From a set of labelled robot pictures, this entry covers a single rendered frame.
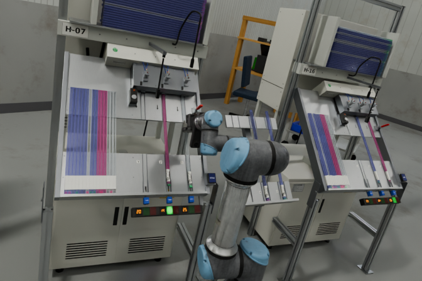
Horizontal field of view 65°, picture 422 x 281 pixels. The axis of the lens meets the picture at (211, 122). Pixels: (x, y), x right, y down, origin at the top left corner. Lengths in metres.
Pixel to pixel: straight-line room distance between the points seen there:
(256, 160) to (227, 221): 0.24
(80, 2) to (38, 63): 2.68
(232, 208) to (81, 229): 1.10
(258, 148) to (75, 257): 1.39
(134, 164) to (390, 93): 8.68
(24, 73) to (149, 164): 3.11
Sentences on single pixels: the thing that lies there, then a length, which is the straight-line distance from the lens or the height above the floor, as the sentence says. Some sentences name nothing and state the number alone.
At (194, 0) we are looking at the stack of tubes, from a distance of 1.85.
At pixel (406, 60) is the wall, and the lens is 9.75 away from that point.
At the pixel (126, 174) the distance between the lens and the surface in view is 1.59.
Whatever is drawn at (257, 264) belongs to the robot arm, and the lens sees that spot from 1.30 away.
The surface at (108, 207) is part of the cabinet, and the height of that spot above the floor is 0.45.
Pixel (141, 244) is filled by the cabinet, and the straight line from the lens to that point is 2.16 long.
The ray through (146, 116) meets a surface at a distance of 1.70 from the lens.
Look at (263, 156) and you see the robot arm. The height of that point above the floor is 1.16.
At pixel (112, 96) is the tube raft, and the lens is 1.70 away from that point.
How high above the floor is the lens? 1.53
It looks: 17 degrees down
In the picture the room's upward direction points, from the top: 12 degrees clockwise
